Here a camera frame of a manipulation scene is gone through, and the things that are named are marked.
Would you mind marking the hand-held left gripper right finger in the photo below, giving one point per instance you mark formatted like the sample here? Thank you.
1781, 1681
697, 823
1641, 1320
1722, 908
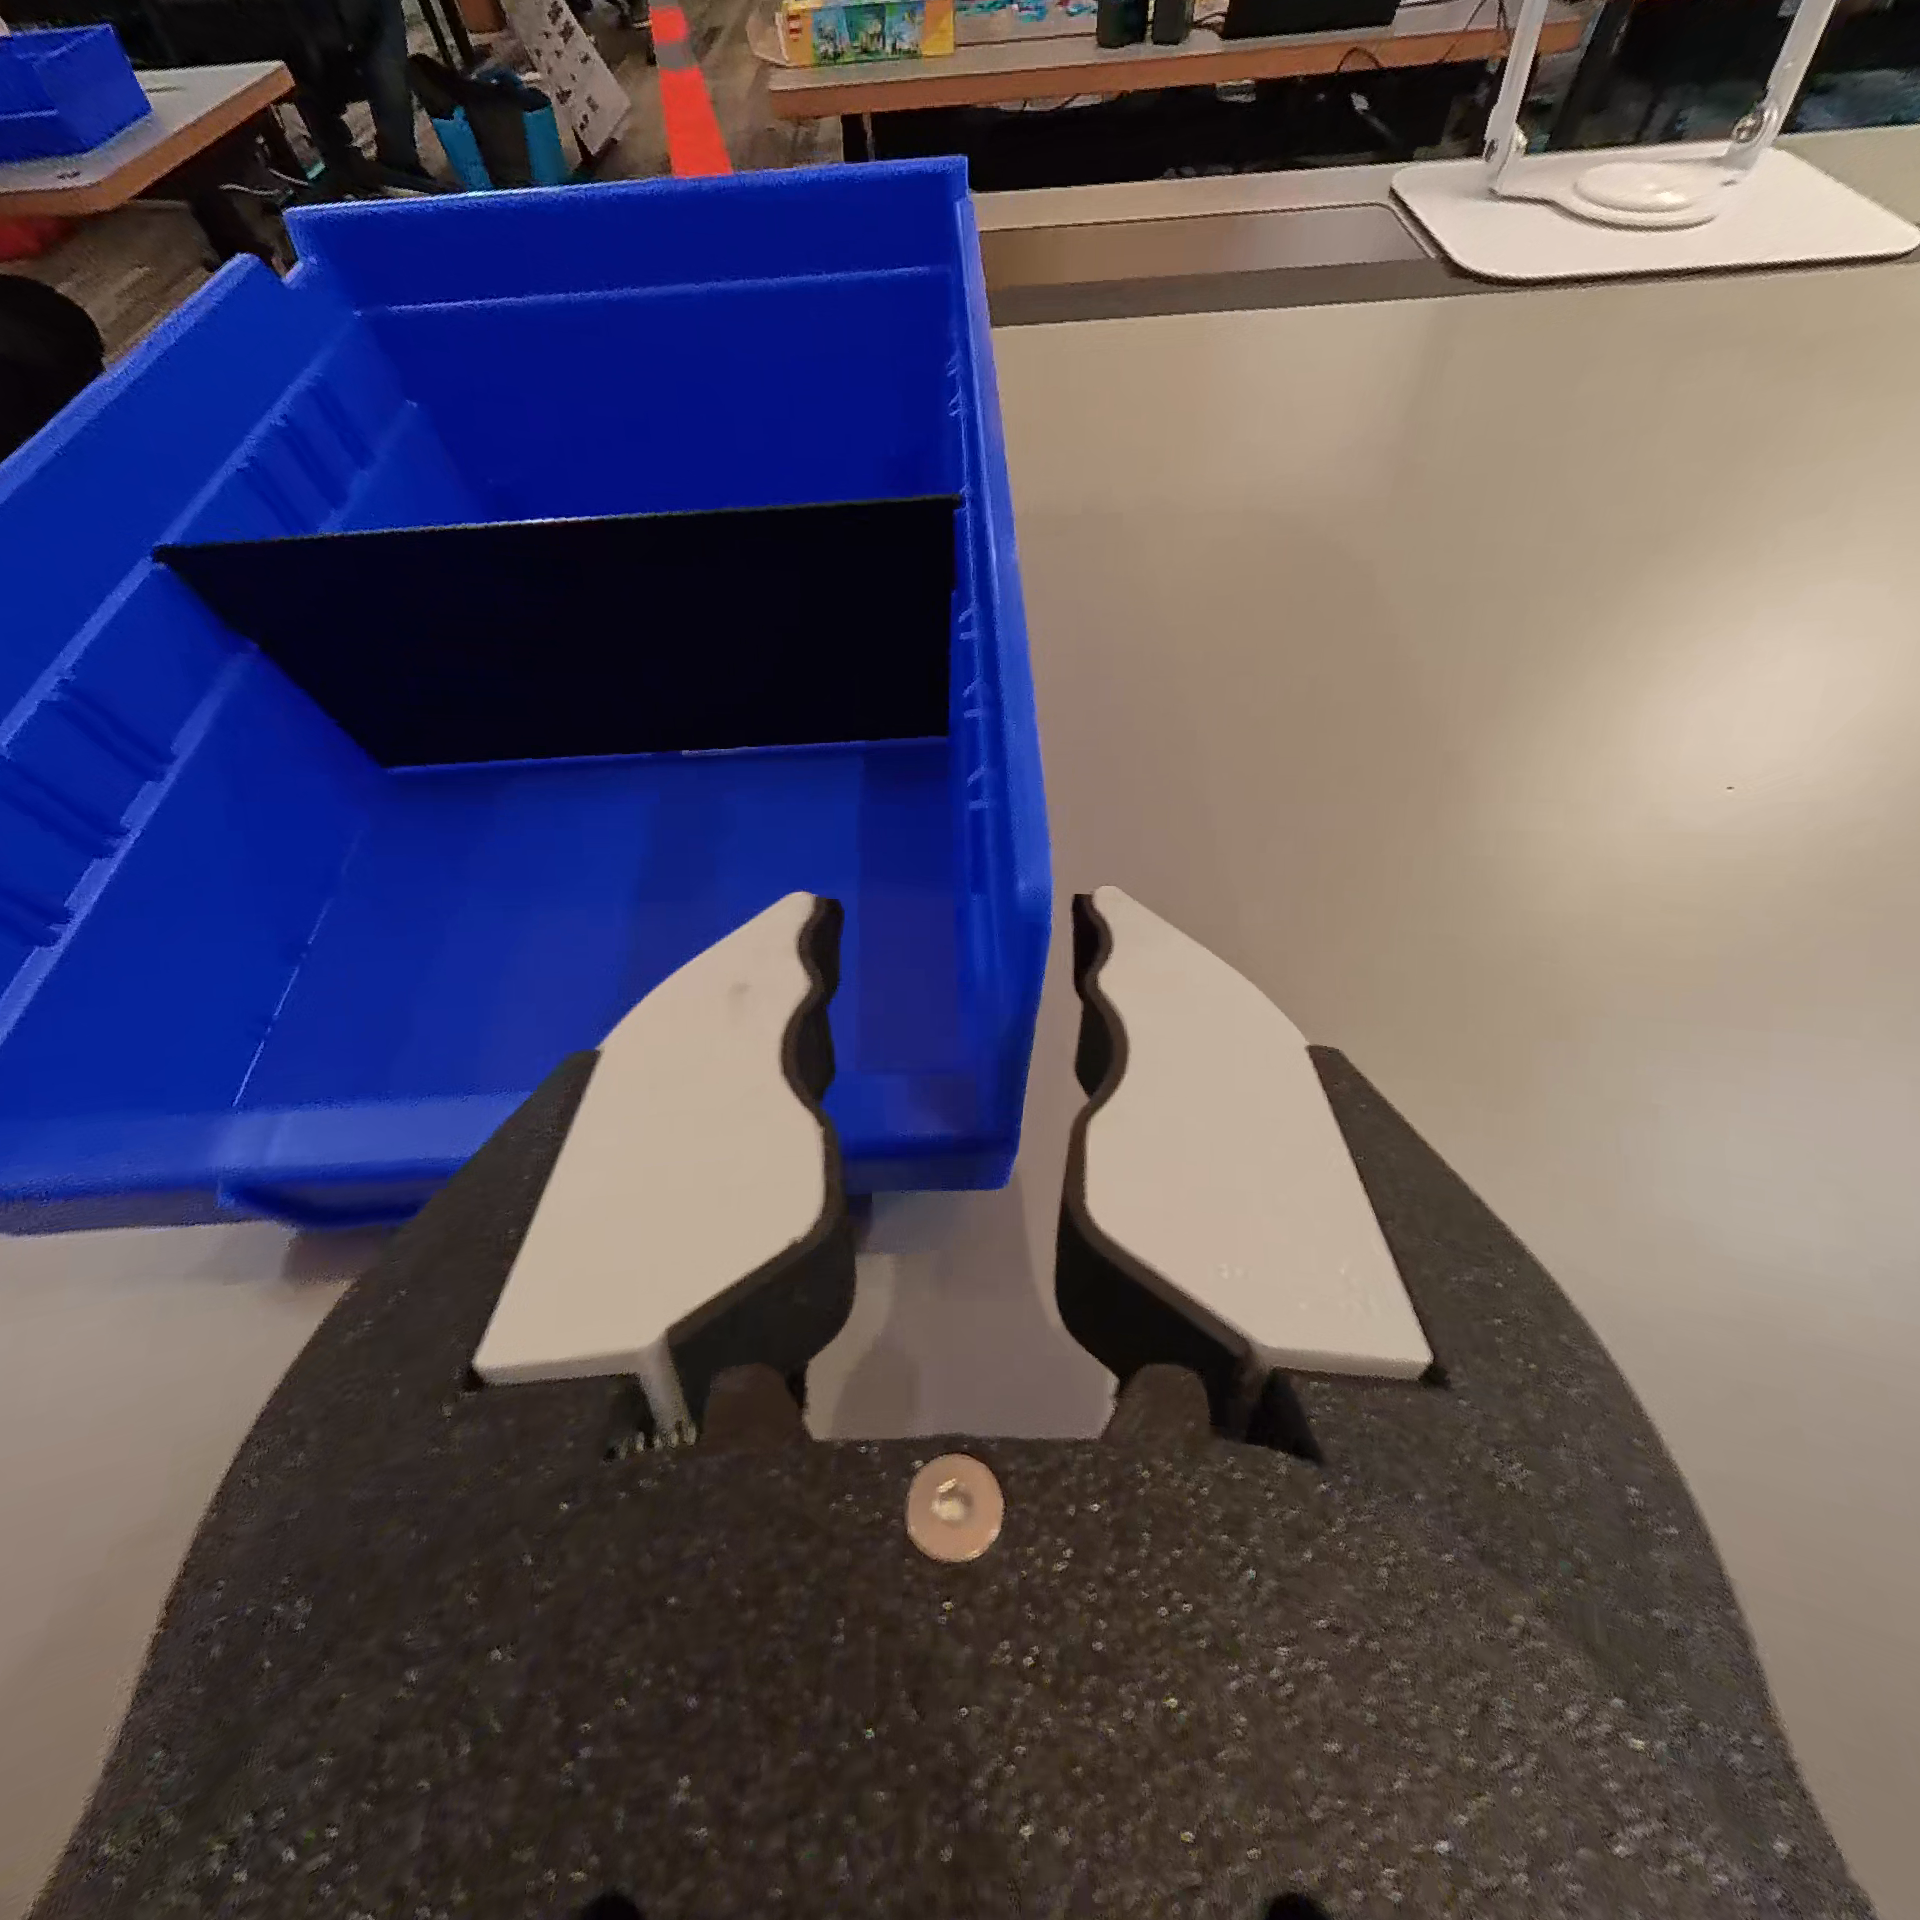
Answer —
1245, 1186

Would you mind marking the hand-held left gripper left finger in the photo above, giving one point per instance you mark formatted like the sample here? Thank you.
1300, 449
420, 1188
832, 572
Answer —
675, 1186

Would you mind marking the white printed board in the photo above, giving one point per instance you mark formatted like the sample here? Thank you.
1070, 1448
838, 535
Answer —
577, 76

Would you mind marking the grey desk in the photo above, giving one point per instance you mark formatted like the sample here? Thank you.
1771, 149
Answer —
1501, 751

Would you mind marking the orange safety cone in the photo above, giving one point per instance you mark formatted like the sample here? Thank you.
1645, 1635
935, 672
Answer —
691, 107

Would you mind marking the colourful toy box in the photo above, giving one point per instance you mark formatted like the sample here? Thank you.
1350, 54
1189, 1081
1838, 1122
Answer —
871, 32

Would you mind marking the blue plastic bin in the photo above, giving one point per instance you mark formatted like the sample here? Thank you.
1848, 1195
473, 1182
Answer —
600, 929
68, 90

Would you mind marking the black bin divider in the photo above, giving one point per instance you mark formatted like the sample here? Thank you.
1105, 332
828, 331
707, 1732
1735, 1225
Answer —
600, 632

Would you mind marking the grey side table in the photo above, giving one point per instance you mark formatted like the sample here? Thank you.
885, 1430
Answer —
195, 127

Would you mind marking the wooden table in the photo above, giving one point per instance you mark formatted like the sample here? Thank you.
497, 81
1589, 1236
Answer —
1126, 69

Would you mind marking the teal bag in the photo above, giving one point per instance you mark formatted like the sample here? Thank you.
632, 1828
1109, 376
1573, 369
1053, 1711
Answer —
503, 143

